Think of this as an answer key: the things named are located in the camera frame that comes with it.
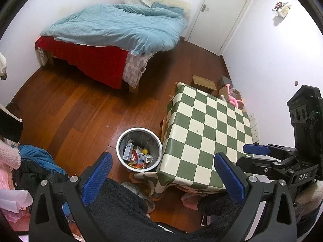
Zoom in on person's right forearm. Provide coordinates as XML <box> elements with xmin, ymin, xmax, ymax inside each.
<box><xmin>294</xmin><ymin>181</ymin><xmax>323</xmax><ymax>207</ymax></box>

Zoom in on blue jacket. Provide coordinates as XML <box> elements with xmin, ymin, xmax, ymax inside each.
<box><xmin>19</xmin><ymin>145</ymin><xmax>68</xmax><ymax>177</ymax></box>

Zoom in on pink fuzzy cloth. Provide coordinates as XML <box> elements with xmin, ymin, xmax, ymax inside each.
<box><xmin>0</xmin><ymin>141</ymin><xmax>22</xmax><ymax>189</ymax></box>

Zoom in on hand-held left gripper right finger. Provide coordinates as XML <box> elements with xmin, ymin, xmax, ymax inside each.
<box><xmin>213</xmin><ymin>152</ymin><xmax>298</xmax><ymax>242</ymax></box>

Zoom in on open cardboard box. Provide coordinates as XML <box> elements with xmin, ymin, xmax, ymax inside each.
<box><xmin>218</xmin><ymin>77</ymin><xmax>243</xmax><ymax>102</ymax></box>

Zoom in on white plastic bag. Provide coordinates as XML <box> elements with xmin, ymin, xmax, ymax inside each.
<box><xmin>0</xmin><ymin>189</ymin><xmax>33</xmax><ymax>215</ymax></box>

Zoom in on person's dark fleece pants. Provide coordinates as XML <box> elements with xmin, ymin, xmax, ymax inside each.
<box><xmin>87</xmin><ymin>178</ymin><xmax>243</xmax><ymax>242</ymax></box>

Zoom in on grey slipper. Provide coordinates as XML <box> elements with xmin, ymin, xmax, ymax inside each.
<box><xmin>121</xmin><ymin>181</ymin><xmax>155</xmax><ymax>212</ymax></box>

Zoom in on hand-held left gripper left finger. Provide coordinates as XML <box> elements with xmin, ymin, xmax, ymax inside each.
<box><xmin>29</xmin><ymin>152</ymin><xmax>114</xmax><ymax>242</ymax></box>

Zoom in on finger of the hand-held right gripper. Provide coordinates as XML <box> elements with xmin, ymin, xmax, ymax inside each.
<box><xmin>243</xmin><ymin>144</ymin><xmax>298</xmax><ymax>160</ymax></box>
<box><xmin>237</xmin><ymin>156</ymin><xmax>317</xmax><ymax>186</ymax></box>

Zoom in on light blue duvet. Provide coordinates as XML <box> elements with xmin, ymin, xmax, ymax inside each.
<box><xmin>40</xmin><ymin>2</ymin><xmax>188</xmax><ymax>56</ymax></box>

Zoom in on small cardboard stool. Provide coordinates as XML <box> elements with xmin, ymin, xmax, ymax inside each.
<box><xmin>192</xmin><ymin>75</ymin><xmax>217</xmax><ymax>91</ymax></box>

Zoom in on silver metal trash bin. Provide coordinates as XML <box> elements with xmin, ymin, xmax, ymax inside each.
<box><xmin>116</xmin><ymin>128</ymin><xmax>163</xmax><ymax>173</ymax></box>

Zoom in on grey diamond pattern mattress pad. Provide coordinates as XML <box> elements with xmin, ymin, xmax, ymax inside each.
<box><xmin>123</xmin><ymin>54</ymin><xmax>152</xmax><ymax>87</ymax></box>

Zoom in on white door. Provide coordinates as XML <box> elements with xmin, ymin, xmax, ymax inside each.
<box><xmin>188</xmin><ymin>0</ymin><xmax>254</xmax><ymax>56</ymax></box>

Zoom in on row of wall sockets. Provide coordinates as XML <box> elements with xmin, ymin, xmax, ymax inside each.
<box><xmin>249</xmin><ymin>113</ymin><xmax>260</xmax><ymax>143</ymax></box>

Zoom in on pink slipper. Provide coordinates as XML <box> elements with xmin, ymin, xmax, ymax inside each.
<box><xmin>182</xmin><ymin>193</ymin><xmax>202</xmax><ymax>210</ymax></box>

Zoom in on black bag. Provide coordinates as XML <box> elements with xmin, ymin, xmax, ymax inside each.
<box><xmin>0</xmin><ymin>103</ymin><xmax>24</xmax><ymax>142</ymax></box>

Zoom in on wall hook with keys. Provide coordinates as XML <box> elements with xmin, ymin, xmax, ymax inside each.
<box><xmin>272</xmin><ymin>1</ymin><xmax>290</xmax><ymax>18</ymax></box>

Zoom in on wooden bed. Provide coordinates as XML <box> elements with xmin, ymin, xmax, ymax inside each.
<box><xmin>35</xmin><ymin>0</ymin><xmax>192</xmax><ymax>94</ymax></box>

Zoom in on red bed sheet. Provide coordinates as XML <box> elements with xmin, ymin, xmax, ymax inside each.
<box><xmin>35</xmin><ymin>37</ymin><xmax>129</xmax><ymax>90</ymax></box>

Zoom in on green checkered tablecloth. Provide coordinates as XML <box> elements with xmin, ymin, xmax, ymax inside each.
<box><xmin>134</xmin><ymin>82</ymin><xmax>254</xmax><ymax>202</ymax></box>

